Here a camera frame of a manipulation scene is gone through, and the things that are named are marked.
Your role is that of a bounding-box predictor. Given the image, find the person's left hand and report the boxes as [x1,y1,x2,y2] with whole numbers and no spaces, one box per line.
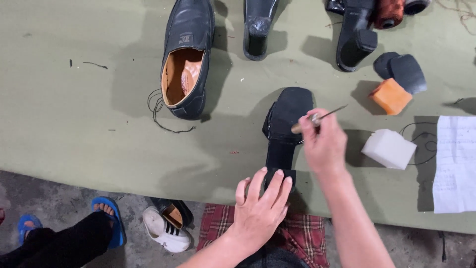
[232,167,294,248]

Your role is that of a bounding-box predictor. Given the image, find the person's right hand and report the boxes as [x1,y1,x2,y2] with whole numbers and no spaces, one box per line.
[298,108,349,176]

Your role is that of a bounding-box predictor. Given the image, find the wooden-handled awl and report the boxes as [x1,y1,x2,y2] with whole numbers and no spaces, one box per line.
[291,104,348,134]

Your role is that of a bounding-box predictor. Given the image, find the black block-heel sandal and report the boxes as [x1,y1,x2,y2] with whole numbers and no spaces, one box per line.
[262,87,315,193]

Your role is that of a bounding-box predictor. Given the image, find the white foam block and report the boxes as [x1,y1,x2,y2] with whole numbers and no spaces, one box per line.
[361,129,417,170]

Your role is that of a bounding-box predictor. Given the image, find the orange wax block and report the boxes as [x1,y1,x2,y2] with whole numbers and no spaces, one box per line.
[368,78,413,115]

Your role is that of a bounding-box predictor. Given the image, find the black heel block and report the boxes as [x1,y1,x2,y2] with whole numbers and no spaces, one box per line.
[389,54,428,95]
[373,52,400,80]

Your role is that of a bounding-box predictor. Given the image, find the glossy black heeled shoe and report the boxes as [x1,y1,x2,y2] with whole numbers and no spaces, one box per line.
[325,0,378,72]

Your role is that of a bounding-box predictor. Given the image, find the red plaid cloth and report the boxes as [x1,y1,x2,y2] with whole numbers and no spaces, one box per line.
[196,203,330,268]

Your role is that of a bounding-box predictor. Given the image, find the black high-heel shoe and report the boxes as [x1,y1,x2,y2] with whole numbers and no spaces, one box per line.
[243,0,279,61]

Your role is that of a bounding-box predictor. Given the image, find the looped black thread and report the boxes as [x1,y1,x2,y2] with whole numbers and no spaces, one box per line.
[399,122,438,166]

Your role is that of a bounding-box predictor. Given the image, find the black thread strand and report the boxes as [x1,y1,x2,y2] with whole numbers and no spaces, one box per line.
[147,89,196,134]

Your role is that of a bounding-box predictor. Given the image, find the person's dark trousers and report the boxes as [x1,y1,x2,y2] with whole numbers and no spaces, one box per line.
[235,246,310,268]

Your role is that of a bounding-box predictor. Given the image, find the rust brown thread spool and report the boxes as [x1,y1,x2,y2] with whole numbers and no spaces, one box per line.
[373,0,405,30]

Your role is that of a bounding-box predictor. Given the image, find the white paper sheet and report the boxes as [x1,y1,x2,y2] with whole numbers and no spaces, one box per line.
[432,115,476,214]

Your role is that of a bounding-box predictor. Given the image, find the black thread spool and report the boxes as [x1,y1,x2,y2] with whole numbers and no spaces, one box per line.
[403,0,433,16]

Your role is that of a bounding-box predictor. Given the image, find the black leather loafer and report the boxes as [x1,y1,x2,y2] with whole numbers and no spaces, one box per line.
[161,0,216,121]

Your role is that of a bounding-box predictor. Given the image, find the black shoe tan lining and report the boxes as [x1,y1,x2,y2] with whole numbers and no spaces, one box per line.
[150,197,194,230]

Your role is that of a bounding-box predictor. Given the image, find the white striped sneaker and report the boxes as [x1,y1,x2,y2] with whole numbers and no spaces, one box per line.
[143,206,192,253]

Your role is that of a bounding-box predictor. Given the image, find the tangled brown thread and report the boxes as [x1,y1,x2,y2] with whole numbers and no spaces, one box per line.
[434,0,476,36]

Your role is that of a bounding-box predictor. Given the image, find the olive green table cover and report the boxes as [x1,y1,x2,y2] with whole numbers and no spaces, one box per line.
[0,0,476,235]

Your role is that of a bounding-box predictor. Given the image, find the blue flip-flop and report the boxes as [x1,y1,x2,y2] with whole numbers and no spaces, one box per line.
[17,214,44,246]
[91,196,127,249]

